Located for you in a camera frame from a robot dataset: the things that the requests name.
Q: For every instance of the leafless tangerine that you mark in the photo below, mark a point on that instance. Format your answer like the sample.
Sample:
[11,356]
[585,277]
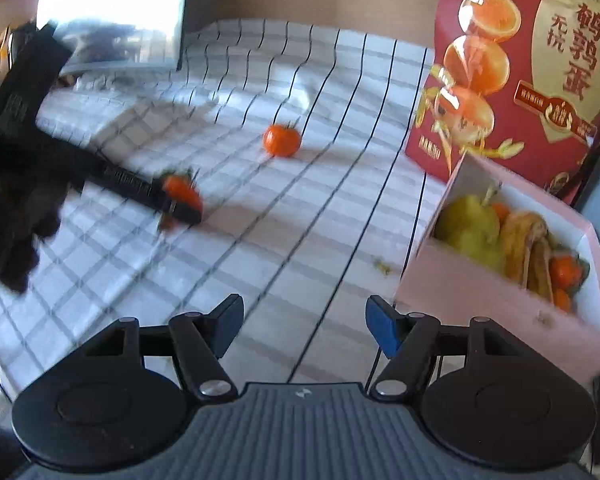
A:
[281,141]

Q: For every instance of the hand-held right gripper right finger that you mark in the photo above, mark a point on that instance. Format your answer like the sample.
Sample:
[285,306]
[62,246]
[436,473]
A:
[382,329]

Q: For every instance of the tangerine with one leaf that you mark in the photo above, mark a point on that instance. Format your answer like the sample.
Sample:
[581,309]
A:
[180,187]

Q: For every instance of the pink box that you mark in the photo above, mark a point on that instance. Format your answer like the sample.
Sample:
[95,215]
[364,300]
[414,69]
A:
[480,305]

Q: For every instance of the large leafy tangerine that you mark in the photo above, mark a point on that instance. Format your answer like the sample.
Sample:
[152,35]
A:
[567,270]

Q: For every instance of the large green pear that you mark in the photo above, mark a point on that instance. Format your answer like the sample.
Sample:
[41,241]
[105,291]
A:
[467,215]

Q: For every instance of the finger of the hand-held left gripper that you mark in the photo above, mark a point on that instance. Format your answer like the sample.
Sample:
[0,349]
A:
[125,180]

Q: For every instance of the small leaf scrap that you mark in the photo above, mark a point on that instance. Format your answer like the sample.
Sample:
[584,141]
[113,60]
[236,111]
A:
[382,266]

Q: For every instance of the red snack bag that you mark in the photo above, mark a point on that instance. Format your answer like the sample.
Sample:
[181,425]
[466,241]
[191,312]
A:
[530,35]

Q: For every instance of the white checked tablecloth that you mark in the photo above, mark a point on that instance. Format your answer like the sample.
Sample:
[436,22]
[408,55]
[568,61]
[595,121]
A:
[305,240]

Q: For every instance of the computer monitor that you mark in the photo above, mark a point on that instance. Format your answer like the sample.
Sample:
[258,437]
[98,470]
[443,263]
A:
[120,10]

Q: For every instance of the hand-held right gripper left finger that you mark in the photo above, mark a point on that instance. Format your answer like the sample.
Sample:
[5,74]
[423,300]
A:
[230,324]

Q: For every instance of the large yellow-brown banana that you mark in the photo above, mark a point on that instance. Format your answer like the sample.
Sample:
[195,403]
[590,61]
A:
[517,240]

